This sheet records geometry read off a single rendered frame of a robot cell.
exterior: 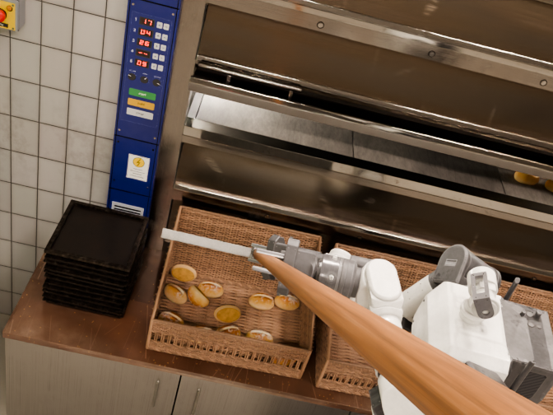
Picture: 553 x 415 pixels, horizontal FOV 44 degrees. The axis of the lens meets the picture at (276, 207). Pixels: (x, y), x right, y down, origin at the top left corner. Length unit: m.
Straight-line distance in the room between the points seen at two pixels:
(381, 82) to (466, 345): 0.98
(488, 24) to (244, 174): 0.97
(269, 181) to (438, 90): 0.68
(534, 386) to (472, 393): 1.45
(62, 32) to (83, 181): 0.59
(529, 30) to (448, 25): 0.25
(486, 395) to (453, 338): 1.35
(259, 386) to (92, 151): 1.02
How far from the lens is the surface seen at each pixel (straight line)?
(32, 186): 2.74
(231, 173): 2.49
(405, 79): 2.28
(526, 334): 1.73
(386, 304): 1.37
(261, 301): 2.59
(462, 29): 2.21
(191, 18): 2.23
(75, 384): 2.59
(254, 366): 2.43
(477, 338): 1.65
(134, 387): 2.53
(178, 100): 2.36
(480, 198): 2.56
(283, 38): 2.23
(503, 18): 2.25
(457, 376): 0.30
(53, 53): 2.41
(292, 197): 2.51
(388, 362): 0.38
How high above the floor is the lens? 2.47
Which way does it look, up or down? 37 degrees down
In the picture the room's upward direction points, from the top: 17 degrees clockwise
